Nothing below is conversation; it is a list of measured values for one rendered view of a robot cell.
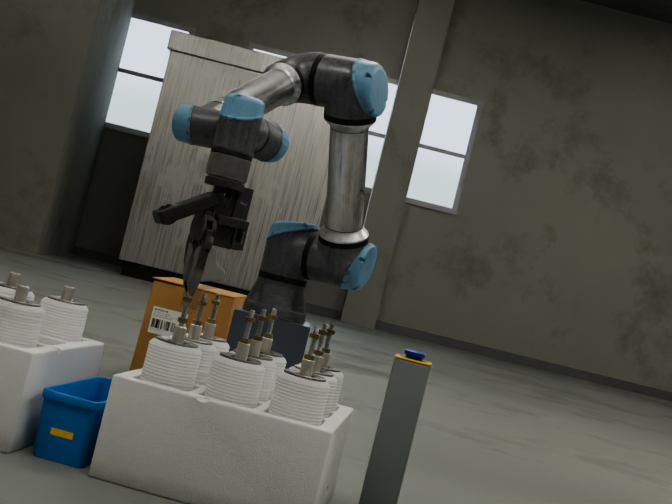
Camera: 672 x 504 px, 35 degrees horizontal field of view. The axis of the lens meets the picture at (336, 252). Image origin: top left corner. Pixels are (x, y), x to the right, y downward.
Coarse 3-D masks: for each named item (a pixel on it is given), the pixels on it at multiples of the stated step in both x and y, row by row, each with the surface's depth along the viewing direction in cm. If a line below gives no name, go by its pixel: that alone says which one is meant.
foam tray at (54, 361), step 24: (48, 336) 213; (0, 360) 187; (24, 360) 186; (48, 360) 194; (72, 360) 207; (96, 360) 222; (0, 384) 186; (24, 384) 186; (48, 384) 197; (0, 408) 186; (24, 408) 188; (0, 432) 186; (24, 432) 191
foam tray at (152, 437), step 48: (144, 384) 184; (144, 432) 183; (192, 432) 182; (240, 432) 181; (288, 432) 180; (336, 432) 188; (144, 480) 183; (192, 480) 182; (240, 480) 181; (288, 480) 180; (336, 480) 217
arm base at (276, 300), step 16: (256, 288) 252; (272, 288) 250; (288, 288) 250; (304, 288) 255; (256, 304) 250; (272, 304) 249; (288, 304) 250; (304, 304) 254; (288, 320) 249; (304, 320) 255
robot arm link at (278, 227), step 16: (272, 224) 254; (288, 224) 251; (304, 224) 252; (272, 240) 252; (288, 240) 250; (304, 240) 249; (272, 256) 251; (288, 256) 250; (304, 256) 248; (272, 272) 251; (288, 272) 250; (304, 272) 250
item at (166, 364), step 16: (160, 352) 187; (176, 352) 186; (192, 352) 188; (144, 368) 189; (160, 368) 186; (176, 368) 186; (192, 368) 189; (160, 384) 186; (176, 384) 187; (192, 384) 190
